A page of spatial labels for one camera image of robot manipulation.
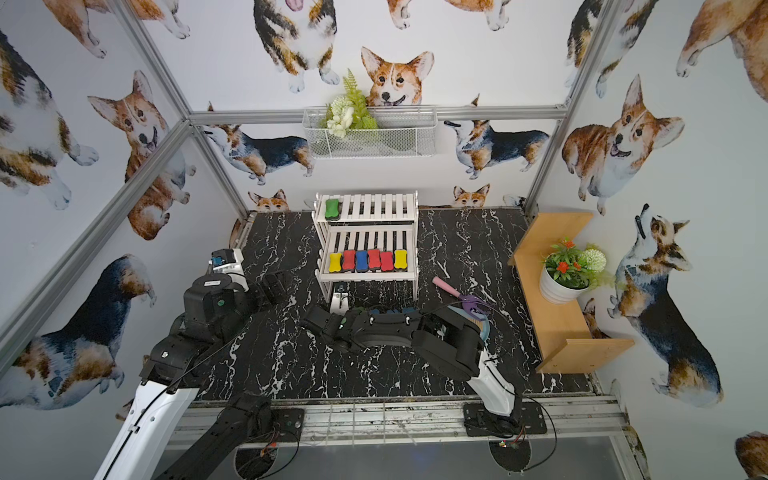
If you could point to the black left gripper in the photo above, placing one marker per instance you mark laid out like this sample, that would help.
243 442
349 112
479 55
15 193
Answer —
264 291

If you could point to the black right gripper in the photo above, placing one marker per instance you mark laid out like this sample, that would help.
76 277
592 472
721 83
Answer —
327 324

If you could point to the yellow eraser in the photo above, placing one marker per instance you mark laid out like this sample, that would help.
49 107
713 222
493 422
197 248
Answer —
400 260
335 263

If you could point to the red eraser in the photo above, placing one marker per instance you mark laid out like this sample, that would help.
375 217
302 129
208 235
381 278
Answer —
348 261
374 259
387 261

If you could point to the blue eraser shelf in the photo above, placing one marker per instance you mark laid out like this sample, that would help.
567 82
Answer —
361 261

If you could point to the dark green eraser shelf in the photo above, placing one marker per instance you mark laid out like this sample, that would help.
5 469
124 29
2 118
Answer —
332 209

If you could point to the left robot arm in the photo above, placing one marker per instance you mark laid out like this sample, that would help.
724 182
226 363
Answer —
218 307

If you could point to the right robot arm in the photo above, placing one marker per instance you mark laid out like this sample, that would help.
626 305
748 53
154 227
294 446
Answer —
444 337

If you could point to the white wooden two-tier shelf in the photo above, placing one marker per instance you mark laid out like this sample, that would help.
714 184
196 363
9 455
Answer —
384 221

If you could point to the teal dustpan with brush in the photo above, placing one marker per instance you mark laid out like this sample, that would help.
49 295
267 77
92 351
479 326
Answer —
480 320

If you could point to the artificial fern and white flowers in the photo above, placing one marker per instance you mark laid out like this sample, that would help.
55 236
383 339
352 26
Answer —
348 112

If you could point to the wooden corner stand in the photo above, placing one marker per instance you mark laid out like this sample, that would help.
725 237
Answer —
565 341

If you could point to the white pot red flowers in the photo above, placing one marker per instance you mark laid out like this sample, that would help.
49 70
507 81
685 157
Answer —
569 271

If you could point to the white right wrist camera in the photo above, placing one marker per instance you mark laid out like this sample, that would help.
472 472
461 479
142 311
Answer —
339 303

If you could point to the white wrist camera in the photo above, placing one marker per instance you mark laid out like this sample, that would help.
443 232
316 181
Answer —
229 261
339 303

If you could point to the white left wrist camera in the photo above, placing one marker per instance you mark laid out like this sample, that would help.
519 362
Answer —
229 261

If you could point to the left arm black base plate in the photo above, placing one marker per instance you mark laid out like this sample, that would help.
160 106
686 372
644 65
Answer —
282 426

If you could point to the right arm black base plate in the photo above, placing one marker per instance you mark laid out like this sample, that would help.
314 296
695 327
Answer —
528 418

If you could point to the white wire wall basket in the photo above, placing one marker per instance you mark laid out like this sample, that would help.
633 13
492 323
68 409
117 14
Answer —
393 132

